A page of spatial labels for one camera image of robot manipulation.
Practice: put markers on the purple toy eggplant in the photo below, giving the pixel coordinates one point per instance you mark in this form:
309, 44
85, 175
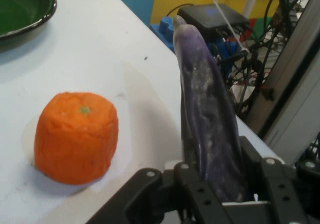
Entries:
207, 109

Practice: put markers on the white zip tie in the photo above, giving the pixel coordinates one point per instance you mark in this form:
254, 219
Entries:
226, 17

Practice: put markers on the light blue giant toy brick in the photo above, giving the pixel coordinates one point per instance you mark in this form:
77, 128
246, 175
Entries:
136, 4

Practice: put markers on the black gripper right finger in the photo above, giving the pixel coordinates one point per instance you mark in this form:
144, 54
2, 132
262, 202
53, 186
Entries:
282, 191

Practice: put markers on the green round plate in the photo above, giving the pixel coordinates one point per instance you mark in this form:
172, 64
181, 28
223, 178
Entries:
20, 7

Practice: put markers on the black electronics box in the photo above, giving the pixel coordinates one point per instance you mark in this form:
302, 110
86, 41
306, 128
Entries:
200, 17

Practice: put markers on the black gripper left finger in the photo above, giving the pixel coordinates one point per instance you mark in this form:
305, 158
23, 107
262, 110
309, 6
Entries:
155, 196

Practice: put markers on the grey metal frame post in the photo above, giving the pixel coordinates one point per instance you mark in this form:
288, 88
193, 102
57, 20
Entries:
295, 84

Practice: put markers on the dark blue toy brick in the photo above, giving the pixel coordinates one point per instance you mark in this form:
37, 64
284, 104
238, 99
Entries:
165, 27

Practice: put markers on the yellow giant toy brick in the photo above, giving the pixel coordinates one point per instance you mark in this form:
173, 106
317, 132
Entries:
165, 4

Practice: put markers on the orange toy fruit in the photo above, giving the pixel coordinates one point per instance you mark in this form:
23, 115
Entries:
75, 139

